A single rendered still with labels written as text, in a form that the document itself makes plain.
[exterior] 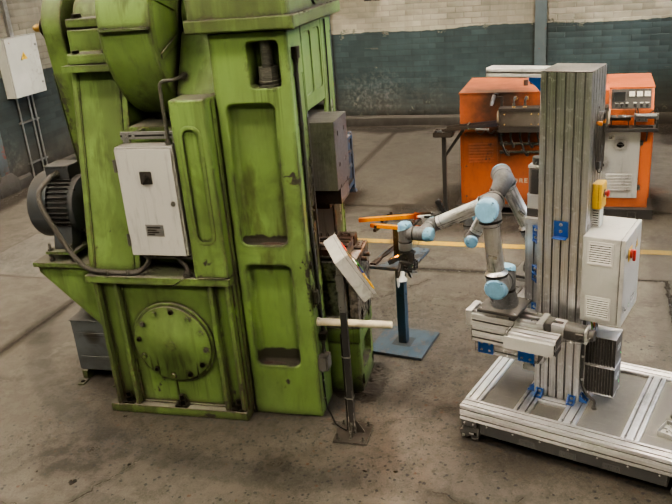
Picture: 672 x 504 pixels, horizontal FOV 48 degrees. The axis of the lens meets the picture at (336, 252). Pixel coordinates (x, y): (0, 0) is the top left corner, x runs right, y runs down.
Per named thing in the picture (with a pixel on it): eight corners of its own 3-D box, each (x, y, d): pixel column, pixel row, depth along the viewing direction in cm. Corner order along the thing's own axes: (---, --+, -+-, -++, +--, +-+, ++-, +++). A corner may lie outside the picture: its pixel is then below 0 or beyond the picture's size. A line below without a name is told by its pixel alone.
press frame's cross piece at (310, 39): (326, 98, 456) (319, 16, 439) (307, 112, 419) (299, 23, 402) (257, 100, 467) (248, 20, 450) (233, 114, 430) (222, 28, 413)
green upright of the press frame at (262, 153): (333, 394, 486) (299, 23, 402) (323, 417, 463) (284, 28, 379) (268, 390, 497) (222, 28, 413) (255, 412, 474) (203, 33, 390)
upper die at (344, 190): (349, 193, 459) (348, 178, 456) (341, 204, 441) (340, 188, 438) (283, 193, 470) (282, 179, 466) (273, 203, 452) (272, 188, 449)
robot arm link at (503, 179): (519, 179, 419) (477, 252, 438) (517, 174, 429) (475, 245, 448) (500, 170, 418) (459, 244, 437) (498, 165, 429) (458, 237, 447)
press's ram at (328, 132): (353, 172, 468) (348, 107, 453) (338, 191, 433) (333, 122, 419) (288, 172, 479) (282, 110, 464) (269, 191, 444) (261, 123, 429)
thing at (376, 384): (403, 362, 517) (403, 361, 516) (388, 410, 465) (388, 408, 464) (347, 359, 527) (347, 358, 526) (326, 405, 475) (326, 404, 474)
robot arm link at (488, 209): (514, 291, 394) (503, 190, 376) (507, 303, 381) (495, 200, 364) (491, 290, 399) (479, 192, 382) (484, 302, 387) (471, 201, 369)
